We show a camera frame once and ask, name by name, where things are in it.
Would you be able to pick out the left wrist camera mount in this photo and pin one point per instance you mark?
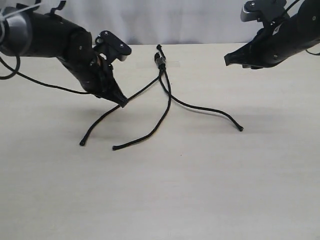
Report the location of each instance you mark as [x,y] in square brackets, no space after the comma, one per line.
[111,47]

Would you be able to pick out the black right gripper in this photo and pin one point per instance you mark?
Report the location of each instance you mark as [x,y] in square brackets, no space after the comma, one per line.
[269,50]

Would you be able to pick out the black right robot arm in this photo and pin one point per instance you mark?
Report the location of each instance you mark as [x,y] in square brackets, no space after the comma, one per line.
[308,20]

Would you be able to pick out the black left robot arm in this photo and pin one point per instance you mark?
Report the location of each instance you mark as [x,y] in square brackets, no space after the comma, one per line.
[27,33]

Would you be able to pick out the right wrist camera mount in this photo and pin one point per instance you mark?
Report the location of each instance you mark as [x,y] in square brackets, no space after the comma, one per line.
[263,10]

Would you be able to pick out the white curtain backdrop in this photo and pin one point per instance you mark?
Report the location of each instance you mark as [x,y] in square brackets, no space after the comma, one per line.
[151,22]

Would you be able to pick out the clear adhesive tape strip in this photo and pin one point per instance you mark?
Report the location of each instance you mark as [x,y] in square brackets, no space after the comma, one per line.
[152,64]

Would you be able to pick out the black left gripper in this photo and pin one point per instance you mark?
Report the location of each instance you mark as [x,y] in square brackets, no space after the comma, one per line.
[93,75]

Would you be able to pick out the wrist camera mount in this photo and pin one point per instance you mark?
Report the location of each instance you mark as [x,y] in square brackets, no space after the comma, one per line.
[263,10]
[111,47]

